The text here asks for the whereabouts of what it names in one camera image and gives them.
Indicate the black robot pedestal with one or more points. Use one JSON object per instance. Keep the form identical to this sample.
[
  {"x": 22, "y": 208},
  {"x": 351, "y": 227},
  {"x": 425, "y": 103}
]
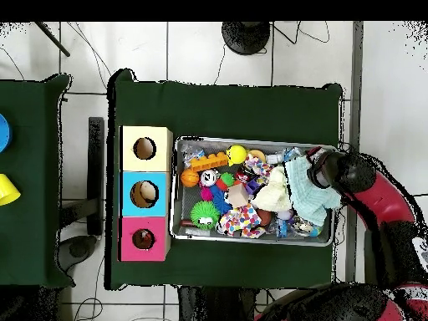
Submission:
[{"x": 214, "y": 307}]

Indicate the blue cup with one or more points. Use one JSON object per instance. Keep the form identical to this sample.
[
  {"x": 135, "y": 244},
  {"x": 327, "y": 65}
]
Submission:
[{"x": 4, "y": 133}]

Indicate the cream white cloth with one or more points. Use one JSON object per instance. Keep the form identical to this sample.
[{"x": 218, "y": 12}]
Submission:
[{"x": 272, "y": 194}]

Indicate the polka dot cloth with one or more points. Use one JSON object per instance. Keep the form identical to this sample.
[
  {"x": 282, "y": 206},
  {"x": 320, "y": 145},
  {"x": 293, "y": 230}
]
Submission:
[{"x": 240, "y": 219}]

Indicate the silver mesh bin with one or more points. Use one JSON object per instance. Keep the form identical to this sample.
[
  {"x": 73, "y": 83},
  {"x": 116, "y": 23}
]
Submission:
[{"x": 190, "y": 197}]

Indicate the green spiky ball toy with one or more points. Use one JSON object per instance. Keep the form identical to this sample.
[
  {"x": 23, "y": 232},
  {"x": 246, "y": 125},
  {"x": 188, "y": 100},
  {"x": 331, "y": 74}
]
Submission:
[{"x": 204, "y": 214}]

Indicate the wooden three-hole box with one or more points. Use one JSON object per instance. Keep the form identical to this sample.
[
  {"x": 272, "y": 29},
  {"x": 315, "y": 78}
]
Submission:
[{"x": 133, "y": 200}]

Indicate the orange toy block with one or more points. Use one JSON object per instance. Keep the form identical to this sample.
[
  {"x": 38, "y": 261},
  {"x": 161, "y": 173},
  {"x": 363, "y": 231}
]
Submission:
[{"x": 209, "y": 161}]

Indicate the yellow ball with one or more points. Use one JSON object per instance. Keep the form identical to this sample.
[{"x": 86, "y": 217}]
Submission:
[{"x": 236, "y": 154}]

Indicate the beige cardboard block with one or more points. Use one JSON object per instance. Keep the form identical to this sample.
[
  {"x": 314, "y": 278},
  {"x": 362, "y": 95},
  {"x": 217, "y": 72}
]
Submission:
[{"x": 238, "y": 195}]

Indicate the black upright panel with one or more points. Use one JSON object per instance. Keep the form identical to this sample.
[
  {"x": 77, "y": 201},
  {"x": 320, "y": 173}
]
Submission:
[{"x": 96, "y": 167}]

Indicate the dark green side tablecloth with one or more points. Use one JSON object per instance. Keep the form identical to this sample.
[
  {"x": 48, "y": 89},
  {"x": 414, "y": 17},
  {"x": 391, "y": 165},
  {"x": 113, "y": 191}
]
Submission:
[{"x": 30, "y": 217}]

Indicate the black rod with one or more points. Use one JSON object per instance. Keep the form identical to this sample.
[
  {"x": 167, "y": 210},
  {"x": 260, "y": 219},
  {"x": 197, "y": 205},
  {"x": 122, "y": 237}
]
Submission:
[{"x": 53, "y": 39}]

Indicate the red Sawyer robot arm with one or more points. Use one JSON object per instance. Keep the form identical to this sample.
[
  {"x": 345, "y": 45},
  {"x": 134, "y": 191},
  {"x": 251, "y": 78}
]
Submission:
[{"x": 384, "y": 200}]

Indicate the black round stand base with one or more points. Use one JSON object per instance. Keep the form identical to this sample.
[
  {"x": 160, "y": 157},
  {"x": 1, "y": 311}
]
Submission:
[{"x": 245, "y": 36}]

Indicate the yellow cup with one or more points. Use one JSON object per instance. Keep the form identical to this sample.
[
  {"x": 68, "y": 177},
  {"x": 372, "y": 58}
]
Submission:
[{"x": 6, "y": 190}]

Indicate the orange toy basketball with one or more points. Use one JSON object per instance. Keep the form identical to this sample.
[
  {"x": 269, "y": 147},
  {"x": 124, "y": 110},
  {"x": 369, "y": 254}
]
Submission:
[{"x": 190, "y": 178}]

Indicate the mint green cloth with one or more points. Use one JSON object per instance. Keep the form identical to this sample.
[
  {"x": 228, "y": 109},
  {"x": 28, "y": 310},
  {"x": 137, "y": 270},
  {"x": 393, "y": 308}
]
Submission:
[{"x": 307, "y": 200}]

